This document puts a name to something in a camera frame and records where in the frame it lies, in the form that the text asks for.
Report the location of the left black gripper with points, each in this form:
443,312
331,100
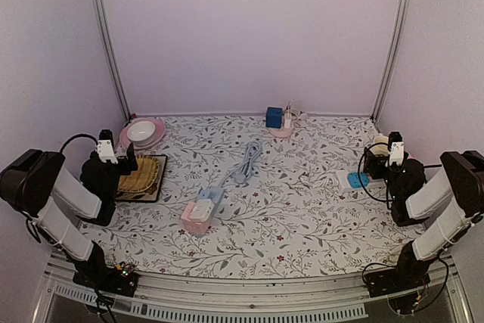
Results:
131,155

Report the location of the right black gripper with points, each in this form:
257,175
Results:
370,159

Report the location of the cyan plug adapter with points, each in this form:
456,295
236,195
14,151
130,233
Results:
358,180

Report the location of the white long power strip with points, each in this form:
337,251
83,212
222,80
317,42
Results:
344,187

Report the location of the pink cube socket adapter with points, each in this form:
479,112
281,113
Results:
192,227

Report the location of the light blue power strip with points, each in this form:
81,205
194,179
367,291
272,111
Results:
207,203

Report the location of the light blue charger plug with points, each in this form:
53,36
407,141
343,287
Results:
215,194

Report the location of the white plug adapter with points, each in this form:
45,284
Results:
200,213

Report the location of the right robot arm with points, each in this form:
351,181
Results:
455,191

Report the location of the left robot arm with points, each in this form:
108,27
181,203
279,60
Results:
33,183

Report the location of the dark blue cube socket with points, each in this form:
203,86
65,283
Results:
273,117

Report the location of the cream ceramic mug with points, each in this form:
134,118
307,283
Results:
381,143

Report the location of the white bowl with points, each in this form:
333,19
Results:
141,132

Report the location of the yellow woven basket tray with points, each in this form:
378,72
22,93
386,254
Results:
141,179

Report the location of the black framed mat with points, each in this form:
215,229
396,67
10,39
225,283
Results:
152,194

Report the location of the pink plate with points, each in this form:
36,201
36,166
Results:
159,134

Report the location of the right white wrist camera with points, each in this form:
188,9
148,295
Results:
396,148

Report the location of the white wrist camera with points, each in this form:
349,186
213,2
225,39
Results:
106,149
396,148

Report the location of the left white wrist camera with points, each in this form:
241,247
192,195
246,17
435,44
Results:
106,149

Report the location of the white charger with cable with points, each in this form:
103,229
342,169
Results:
291,115

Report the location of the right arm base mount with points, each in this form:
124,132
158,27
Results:
381,279

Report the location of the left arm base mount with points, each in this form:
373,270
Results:
110,280

